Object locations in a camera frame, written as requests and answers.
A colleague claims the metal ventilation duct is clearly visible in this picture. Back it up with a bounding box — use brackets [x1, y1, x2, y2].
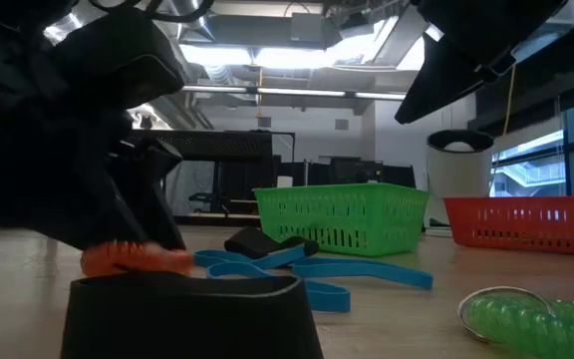
[513, 0, 574, 66]

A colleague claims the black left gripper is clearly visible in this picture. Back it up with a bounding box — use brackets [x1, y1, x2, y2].
[0, 12, 187, 250]

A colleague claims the long ceiling light bar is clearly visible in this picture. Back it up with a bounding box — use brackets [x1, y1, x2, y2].
[181, 84, 408, 103]

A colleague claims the orange coil keychain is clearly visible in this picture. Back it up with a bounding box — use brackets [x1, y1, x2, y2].
[80, 239, 194, 278]

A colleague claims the green plastic basket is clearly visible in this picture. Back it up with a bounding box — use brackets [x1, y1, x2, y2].
[254, 182, 431, 258]

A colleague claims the black elastic band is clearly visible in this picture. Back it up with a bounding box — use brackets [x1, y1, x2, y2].
[60, 270, 325, 359]
[223, 225, 321, 260]

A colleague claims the black perforated metal shelf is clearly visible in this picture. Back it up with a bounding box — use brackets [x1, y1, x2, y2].
[130, 129, 274, 228]

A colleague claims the black background equipment row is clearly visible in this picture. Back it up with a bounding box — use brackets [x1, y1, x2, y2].
[274, 155, 417, 189]

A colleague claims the blue rubber band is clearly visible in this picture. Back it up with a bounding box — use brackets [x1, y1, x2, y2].
[205, 262, 352, 314]
[192, 245, 308, 271]
[291, 256, 434, 291]

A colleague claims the yellow hanging cable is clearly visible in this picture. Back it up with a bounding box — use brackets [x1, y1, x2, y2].
[502, 64, 517, 137]

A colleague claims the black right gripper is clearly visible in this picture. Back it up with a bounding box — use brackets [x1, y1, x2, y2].
[394, 0, 570, 126]

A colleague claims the green coil keychain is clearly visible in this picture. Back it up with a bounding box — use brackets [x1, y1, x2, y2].
[456, 285, 574, 359]

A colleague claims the red plastic basket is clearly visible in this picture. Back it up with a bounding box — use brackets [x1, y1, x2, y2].
[442, 195, 574, 256]

